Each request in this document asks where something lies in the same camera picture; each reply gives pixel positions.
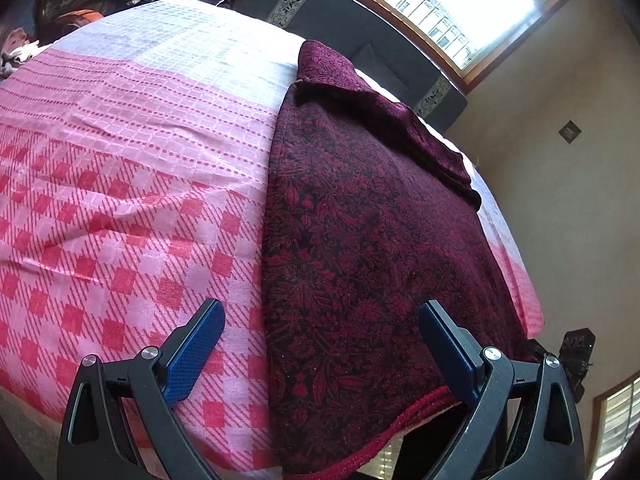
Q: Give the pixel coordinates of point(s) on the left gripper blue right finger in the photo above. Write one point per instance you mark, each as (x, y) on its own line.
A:
(523, 422)

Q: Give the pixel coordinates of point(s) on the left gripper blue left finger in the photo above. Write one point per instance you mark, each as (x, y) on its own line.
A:
(96, 441)

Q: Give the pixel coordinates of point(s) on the dark red floral knit sweater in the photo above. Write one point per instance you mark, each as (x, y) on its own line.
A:
(367, 217)

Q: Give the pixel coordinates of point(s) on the pink clothes pile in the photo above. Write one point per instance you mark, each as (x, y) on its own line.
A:
(16, 51)

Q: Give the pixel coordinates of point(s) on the small side window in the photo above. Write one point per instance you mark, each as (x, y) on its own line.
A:
(616, 414)

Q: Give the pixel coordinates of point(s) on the pink checkered bed sheet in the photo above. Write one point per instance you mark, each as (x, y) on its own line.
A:
(134, 157)

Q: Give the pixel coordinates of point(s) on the grey square pillow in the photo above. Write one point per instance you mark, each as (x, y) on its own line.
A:
(371, 64)

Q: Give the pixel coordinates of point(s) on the orange basketball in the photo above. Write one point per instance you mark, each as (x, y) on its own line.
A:
(75, 19)

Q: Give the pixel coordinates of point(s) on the grey padded headboard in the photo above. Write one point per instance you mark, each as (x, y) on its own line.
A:
(347, 25)

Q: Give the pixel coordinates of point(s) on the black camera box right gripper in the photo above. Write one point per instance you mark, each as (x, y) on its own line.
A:
(575, 356)

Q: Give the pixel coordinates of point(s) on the black wall switch plate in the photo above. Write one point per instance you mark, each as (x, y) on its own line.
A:
(570, 132)

